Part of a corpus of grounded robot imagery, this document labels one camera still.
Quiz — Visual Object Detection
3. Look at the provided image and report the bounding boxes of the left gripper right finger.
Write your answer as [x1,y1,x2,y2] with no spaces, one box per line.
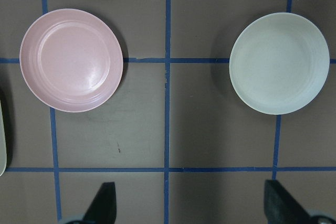
[264,180,313,224]

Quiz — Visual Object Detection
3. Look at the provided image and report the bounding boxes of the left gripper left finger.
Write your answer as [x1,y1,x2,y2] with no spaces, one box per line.
[82,182,116,223]

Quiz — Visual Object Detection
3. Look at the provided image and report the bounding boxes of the white toaster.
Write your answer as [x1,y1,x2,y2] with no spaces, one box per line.
[0,107,7,175]

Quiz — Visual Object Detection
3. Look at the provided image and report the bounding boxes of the white plate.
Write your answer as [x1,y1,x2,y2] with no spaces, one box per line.
[229,13,330,115]

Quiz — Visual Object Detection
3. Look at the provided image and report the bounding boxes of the pink plate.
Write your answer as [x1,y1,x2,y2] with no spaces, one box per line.
[19,8,123,113]

